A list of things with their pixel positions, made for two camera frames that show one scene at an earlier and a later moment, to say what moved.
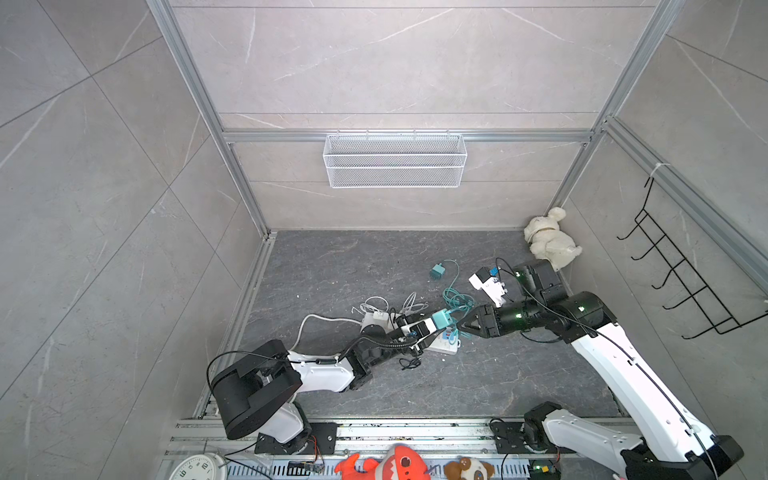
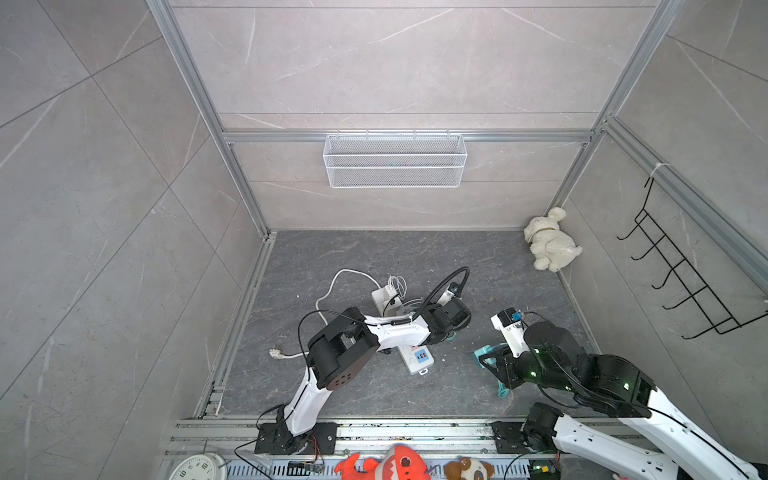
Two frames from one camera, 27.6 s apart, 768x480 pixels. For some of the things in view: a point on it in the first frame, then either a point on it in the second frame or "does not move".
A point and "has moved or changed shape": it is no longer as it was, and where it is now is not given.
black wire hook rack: [721, 320] does not move
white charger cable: [370, 306] -> [400, 285]
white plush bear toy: [550, 243] does not move
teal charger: [437, 271] -> [482, 351]
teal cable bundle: [461, 301] has moved or changed shape
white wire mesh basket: [393, 161] does not move
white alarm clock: [202, 466] does not move
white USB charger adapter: [381, 318] has moved or changed shape
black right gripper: [489, 324] -> [505, 371]
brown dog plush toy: [466, 469] does not move
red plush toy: [398, 463] does not move
